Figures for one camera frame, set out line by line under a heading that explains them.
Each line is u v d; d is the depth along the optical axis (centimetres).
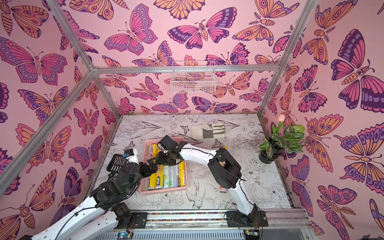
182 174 85
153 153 90
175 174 85
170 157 70
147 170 65
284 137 75
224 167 54
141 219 73
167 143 71
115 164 94
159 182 78
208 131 109
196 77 96
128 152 64
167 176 84
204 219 75
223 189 81
